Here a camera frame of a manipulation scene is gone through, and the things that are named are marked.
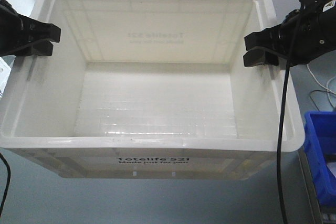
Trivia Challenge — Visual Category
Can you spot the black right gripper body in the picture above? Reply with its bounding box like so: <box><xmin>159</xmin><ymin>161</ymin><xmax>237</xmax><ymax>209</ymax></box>
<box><xmin>280</xmin><ymin>0</ymin><xmax>335</xmax><ymax>65</ymax></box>

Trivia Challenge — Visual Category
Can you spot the white plastic tote bin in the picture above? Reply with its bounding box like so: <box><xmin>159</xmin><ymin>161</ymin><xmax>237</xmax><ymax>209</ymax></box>
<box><xmin>0</xmin><ymin>0</ymin><xmax>307</xmax><ymax>180</ymax></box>

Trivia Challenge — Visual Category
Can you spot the black cable right side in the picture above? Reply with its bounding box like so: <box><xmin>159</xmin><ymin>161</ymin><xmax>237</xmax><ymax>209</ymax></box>
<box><xmin>275</xmin><ymin>8</ymin><xmax>301</xmax><ymax>224</ymax></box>

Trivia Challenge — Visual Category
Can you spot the blue bin on table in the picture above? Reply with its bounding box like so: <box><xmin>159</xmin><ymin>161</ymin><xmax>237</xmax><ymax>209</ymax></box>
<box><xmin>303</xmin><ymin>111</ymin><xmax>335</xmax><ymax>207</ymax></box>

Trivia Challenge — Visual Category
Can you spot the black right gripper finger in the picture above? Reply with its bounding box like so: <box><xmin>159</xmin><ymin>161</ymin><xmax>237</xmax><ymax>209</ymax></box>
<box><xmin>244</xmin><ymin>26</ymin><xmax>283</xmax><ymax>50</ymax></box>
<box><xmin>243</xmin><ymin>48</ymin><xmax>282</xmax><ymax>67</ymax></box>

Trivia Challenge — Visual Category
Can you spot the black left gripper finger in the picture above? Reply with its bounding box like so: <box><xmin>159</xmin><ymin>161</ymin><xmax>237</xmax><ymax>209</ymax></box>
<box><xmin>28</xmin><ymin>19</ymin><xmax>61</xmax><ymax>42</ymax></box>
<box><xmin>14</xmin><ymin>41</ymin><xmax>54</xmax><ymax>56</ymax></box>

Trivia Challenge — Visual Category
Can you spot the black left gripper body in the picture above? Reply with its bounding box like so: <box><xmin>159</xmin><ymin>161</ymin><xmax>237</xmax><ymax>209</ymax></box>
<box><xmin>1</xmin><ymin>0</ymin><xmax>29</xmax><ymax>57</ymax></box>

